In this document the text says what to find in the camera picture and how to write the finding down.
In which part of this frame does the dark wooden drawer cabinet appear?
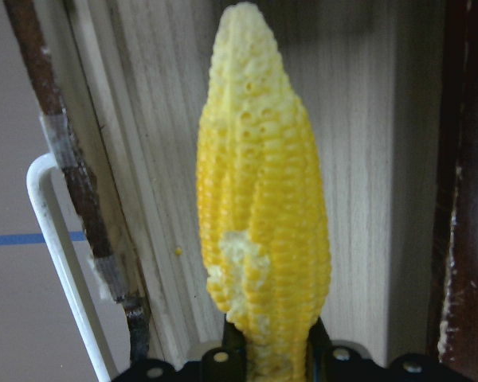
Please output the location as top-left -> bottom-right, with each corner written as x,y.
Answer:
427,1 -> 478,381

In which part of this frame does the wooden drawer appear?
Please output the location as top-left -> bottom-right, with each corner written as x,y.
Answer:
5,1 -> 445,364

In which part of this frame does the yellow corn cob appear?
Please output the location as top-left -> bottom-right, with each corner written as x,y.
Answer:
196,2 -> 331,381

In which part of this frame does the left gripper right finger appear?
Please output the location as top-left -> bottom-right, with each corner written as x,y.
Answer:
306,318 -> 331,378

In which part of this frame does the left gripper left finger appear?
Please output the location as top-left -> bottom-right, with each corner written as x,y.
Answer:
221,316 -> 247,378

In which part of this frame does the white drawer handle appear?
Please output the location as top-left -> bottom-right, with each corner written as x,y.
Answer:
26,153 -> 118,381

